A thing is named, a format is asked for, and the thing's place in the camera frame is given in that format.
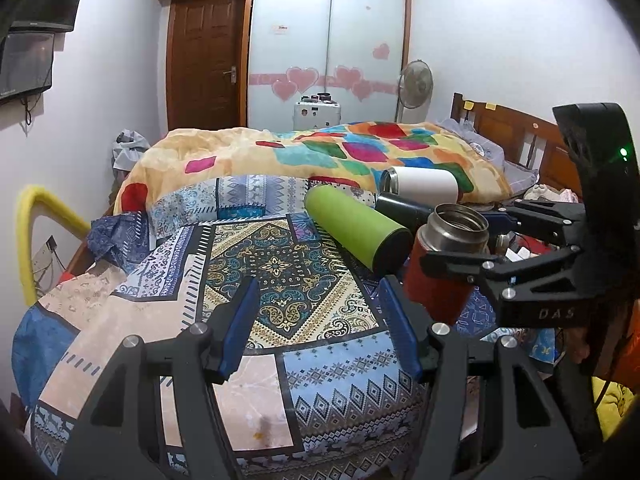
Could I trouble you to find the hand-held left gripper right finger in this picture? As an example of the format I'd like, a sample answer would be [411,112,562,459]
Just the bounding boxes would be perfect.
[378,276,587,480]

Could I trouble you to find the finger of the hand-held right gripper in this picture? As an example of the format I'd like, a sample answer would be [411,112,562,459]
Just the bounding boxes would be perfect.
[419,247,591,332]
[492,199,588,250]

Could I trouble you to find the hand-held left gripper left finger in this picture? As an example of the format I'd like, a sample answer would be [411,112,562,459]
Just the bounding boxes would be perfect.
[57,276,261,480]

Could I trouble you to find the red steel cup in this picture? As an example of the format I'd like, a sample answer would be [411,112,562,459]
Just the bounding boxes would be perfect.
[403,203,491,327]

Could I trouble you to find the dark green cup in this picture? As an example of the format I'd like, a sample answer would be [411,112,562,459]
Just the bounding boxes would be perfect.
[374,192,437,229]

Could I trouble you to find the white cup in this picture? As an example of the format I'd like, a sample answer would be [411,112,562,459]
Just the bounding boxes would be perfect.
[379,166,464,206]

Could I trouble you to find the pink cloth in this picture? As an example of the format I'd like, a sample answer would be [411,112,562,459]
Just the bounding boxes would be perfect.
[529,182,583,207]

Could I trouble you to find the blue patterned bedsheet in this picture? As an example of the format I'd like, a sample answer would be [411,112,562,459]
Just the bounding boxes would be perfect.
[12,174,501,480]

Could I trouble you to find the pale patterned pillow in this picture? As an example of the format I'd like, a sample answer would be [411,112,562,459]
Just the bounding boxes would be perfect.
[436,117,540,187]

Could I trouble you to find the wooden headboard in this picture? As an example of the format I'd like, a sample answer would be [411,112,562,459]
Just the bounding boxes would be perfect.
[450,92,584,197]

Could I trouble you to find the yellow cloth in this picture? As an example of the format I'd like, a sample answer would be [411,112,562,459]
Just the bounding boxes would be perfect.
[592,374,637,442]

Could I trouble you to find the colourful patchwork quilt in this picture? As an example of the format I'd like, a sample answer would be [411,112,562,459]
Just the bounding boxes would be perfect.
[112,121,514,217]

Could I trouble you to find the standing fan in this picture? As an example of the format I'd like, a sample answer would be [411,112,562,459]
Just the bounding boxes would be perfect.
[397,60,434,124]

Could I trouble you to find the grey plastic bag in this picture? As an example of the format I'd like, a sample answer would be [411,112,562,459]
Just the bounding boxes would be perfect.
[111,130,152,177]

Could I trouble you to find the white appliance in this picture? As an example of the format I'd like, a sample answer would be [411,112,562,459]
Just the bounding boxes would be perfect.
[293,92,343,132]

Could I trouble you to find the brown wooden door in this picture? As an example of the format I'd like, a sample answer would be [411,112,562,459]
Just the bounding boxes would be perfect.
[166,0,247,134]

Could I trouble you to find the glass wardrobe with heart stickers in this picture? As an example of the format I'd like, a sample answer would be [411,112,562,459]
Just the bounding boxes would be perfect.
[146,0,412,132]

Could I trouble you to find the yellow padded bed rail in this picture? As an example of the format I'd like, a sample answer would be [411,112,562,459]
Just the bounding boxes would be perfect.
[16,185,94,307]

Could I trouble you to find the black cable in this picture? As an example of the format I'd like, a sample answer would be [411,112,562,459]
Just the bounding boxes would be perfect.
[21,91,37,133]

